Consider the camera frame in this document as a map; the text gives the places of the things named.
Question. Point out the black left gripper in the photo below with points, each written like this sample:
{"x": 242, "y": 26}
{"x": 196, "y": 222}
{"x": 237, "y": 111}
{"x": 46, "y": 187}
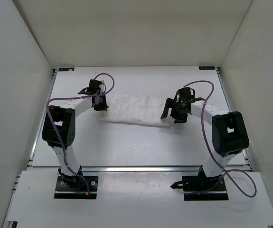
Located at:
{"x": 103, "y": 107}

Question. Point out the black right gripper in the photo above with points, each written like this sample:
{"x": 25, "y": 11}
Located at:
{"x": 179, "y": 119}

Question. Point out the white pleated skirt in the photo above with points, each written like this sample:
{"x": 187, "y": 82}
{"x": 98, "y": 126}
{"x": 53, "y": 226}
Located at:
{"x": 137, "y": 110}

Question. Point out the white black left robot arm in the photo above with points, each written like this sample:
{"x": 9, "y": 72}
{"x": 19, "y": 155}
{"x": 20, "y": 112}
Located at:
{"x": 59, "y": 129}

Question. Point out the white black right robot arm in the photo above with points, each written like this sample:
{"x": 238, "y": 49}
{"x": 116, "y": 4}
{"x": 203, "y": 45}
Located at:
{"x": 229, "y": 135}

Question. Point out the dark label sticker left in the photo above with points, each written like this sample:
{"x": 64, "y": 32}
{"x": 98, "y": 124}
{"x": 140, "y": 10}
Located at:
{"x": 66, "y": 69}

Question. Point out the dark label sticker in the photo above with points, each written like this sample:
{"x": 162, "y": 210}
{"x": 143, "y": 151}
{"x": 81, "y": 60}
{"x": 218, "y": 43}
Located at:
{"x": 206, "y": 68}
{"x": 66, "y": 69}

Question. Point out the dark label sticker right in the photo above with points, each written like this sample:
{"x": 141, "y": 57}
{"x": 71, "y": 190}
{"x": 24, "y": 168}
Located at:
{"x": 206, "y": 68}

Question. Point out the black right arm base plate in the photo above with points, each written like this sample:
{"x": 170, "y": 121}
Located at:
{"x": 196, "y": 188}

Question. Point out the aluminium table rail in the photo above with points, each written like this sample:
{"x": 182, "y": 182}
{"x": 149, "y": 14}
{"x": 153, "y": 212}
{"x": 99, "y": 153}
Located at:
{"x": 140, "y": 168}

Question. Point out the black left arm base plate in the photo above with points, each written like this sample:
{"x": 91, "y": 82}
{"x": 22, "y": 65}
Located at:
{"x": 64, "y": 190}

